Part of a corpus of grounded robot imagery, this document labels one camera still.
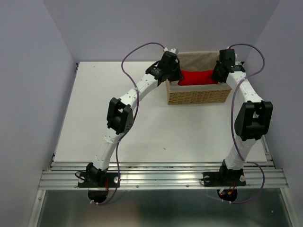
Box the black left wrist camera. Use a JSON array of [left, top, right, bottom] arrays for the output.
[[158, 48, 179, 70]]

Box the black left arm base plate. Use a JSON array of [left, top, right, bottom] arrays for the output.
[[74, 171, 120, 188]]

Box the aluminium rail frame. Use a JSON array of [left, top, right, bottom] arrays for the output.
[[27, 61, 295, 227]]

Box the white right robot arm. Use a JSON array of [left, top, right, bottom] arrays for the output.
[[204, 61, 273, 187]]

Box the red t shirt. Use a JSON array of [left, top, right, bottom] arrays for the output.
[[178, 70, 218, 86]]

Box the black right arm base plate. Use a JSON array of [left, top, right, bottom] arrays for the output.
[[202, 172, 246, 188]]

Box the wicker basket with cloth liner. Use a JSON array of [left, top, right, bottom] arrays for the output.
[[166, 51, 232, 105]]

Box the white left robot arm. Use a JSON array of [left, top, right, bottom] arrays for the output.
[[86, 59, 183, 186]]

